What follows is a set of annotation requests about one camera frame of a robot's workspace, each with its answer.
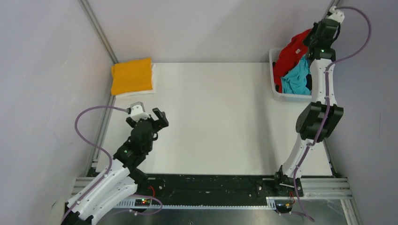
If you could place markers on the folded orange t-shirt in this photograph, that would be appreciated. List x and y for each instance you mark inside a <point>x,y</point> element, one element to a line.
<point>132,76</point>

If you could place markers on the right controller board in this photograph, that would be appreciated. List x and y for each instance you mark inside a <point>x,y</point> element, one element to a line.
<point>283,208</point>

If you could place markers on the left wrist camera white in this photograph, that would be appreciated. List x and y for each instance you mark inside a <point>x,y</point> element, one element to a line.
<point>137,112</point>

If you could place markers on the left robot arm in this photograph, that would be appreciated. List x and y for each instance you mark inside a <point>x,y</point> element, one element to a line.
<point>121,177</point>

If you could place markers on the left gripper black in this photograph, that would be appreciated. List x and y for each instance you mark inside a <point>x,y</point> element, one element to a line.
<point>161,123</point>

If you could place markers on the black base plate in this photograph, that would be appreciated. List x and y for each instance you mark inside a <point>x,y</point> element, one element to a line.
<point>215,190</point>

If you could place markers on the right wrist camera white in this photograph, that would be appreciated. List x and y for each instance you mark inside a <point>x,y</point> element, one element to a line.
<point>335,14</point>

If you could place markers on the white plastic basket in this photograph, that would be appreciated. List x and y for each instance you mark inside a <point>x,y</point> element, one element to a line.
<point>273,57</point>

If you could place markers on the left controller board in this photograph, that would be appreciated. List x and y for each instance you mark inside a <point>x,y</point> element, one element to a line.
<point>142,202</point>

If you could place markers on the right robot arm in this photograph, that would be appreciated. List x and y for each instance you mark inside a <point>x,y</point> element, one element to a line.
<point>320,117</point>

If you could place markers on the controller board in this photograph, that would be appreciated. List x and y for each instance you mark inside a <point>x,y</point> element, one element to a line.
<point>142,202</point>
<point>283,208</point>

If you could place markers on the red t-shirt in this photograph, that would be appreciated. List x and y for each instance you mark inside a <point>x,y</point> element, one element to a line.
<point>289,57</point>

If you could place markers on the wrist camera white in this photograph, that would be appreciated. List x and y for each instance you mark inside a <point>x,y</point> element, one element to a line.
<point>137,112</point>
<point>335,14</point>

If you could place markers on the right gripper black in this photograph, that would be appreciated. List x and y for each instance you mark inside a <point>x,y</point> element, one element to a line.
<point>314,29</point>

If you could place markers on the black t-shirt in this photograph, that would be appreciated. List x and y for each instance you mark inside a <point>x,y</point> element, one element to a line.
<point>308,82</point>

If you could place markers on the folded white t-shirt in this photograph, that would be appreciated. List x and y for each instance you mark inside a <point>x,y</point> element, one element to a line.
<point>153,82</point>

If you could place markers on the light blue t-shirt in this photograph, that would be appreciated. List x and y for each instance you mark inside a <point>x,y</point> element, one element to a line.
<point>295,81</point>

